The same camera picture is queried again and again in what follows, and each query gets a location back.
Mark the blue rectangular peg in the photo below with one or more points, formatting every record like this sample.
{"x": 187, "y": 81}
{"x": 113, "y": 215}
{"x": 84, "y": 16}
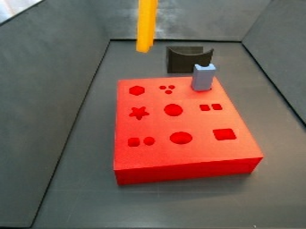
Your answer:
{"x": 203, "y": 77}

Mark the yellow two-pronged peg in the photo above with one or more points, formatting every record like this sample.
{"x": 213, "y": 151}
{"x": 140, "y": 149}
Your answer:
{"x": 146, "y": 25}

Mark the black curved fixture stand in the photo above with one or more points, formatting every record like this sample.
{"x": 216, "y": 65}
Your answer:
{"x": 181, "y": 58}

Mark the red shape-sorter block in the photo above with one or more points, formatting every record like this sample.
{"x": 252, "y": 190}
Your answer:
{"x": 179, "y": 134}

